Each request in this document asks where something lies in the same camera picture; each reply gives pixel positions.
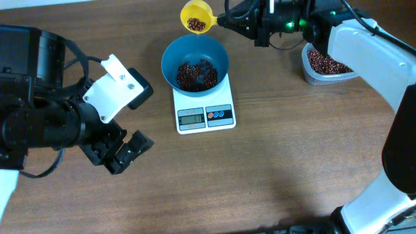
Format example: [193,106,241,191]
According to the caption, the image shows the yellow measuring scoop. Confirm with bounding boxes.
[180,0,218,34]

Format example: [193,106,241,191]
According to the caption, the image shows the clear plastic container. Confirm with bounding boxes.
[302,43,359,85]

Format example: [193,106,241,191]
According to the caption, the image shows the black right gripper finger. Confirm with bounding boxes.
[217,19,255,40]
[218,0,259,21]

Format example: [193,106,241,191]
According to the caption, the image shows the red adzuki beans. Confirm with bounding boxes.
[307,50,352,75]

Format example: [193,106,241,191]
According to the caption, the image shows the white digital kitchen scale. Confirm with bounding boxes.
[173,76,237,135]

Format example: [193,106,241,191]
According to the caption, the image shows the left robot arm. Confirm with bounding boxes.
[1,25,153,209]

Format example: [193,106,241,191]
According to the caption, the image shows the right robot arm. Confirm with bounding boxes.
[217,0,415,233]

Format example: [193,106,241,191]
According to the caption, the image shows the blue plastic bowl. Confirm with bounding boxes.
[161,35,229,97]

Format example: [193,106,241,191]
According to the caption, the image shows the red beans in bowl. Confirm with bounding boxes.
[176,59,218,92]

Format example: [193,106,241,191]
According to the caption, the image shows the red beans in scoop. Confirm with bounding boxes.
[187,18,206,32]

